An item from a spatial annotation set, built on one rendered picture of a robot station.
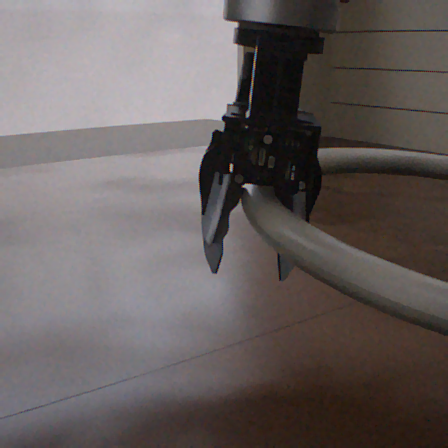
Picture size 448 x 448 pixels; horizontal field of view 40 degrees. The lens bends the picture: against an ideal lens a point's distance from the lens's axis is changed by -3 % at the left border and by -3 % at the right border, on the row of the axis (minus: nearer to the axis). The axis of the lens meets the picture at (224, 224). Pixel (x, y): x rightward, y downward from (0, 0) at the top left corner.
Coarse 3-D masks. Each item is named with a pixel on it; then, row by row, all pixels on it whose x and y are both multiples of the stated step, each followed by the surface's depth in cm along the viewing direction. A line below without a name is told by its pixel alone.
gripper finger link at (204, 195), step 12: (216, 132) 52; (216, 144) 52; (204, 156) 52; (216, 156) 52; (204, 168) 53; (216, 168) 52; (228, 168) 52; (204, 180) 53; (204, 192) 54; (204, 204) 54
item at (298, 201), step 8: (280, 192) 53; (304, 192) 53; (280, 200) 53; (288, 200) 53; (296, 200) 51; (304, 200) 53; (288, 208) 53; (296, 208) 51; (304, 208) 53; (304, 216) 54; (280, 256) 55; (280, 264) 55; (288, 264) 55; (280, 272) 55; (288, 272) 55
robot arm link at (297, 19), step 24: (240, 0) 44; (264, 0) 43; (288, 0) 43; (312, 0) 43; (336, 0) 45; (240, 24) 47; (264, 24) 44; (288, 24) 43; (312, 24) 44; (336, 24) 46
